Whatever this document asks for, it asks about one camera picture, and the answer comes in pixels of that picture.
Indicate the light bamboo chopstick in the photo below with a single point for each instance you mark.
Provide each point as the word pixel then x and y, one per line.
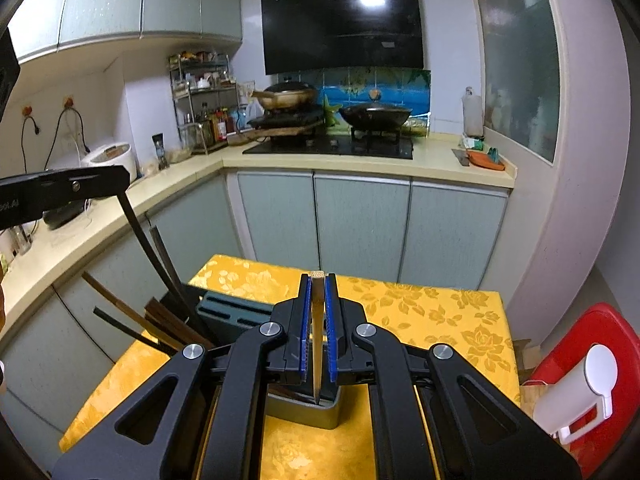
pixel 317 340

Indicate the metal spice rack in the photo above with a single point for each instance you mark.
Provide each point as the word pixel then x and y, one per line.
pixel 200 90

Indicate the orange tray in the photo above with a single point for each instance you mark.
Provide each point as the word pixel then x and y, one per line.
pixel 482 159

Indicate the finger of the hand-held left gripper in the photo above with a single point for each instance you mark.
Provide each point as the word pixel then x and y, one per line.
pixel 75 186

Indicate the red sauce bottle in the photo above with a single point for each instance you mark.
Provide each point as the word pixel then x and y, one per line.
pixel 221 126

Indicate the glass utensil jar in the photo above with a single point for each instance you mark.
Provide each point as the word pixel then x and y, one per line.
pixel 21 242

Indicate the black glass gas hob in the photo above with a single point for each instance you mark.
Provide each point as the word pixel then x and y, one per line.
pixel 300 147

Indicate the bunch of wooden chopsticks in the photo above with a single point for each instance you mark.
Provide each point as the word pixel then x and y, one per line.
pixel 165 325

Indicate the red plastic chair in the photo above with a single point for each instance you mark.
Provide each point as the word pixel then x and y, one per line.
pixel 565 345

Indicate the white plastic jug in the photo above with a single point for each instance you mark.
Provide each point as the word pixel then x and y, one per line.
pixel 472 115

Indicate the black wok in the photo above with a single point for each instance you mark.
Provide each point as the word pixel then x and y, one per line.
pixel 375 116

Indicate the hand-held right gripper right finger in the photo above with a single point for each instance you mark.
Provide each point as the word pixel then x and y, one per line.
pixel 330 330

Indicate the yellow floral tablecloth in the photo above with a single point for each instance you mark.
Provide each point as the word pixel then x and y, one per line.
pixel 425 320

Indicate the dark brown chopstick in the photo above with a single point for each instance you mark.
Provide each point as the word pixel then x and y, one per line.
pixel 128 210

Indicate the blue sea print panel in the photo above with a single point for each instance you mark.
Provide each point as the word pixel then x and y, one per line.
pixel 350 85

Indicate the white rice cooker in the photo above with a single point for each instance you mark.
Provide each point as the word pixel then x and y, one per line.
pixel 112 155

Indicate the dark green utensil holder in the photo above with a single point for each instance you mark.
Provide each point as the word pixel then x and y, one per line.
pixel 225 310

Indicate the black pepper grinder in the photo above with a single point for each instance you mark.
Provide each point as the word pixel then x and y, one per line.
pixel 159 152

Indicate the black griddle pan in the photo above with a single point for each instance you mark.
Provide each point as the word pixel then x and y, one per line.
pixel 285 119

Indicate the black sandwich maker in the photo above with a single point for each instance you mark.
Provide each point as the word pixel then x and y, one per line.
pixel 65 217

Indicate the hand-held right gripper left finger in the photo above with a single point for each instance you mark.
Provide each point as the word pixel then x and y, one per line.
pixel 306 330

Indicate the black glass range hood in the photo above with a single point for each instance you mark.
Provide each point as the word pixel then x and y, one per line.
pixel 345 25

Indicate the pale green wall cabinets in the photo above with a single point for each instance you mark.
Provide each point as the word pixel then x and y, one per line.
pixel 150 0

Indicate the pale green base cabinets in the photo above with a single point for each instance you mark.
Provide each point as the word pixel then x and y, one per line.
pixel 360 225

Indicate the white electric kettle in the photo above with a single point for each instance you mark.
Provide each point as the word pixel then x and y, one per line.
pixel 575 390

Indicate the frosted glass window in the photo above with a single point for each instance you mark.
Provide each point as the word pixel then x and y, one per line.
pixel 520 60

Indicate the brass wok with lid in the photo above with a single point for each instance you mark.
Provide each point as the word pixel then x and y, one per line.
pixel 290 97

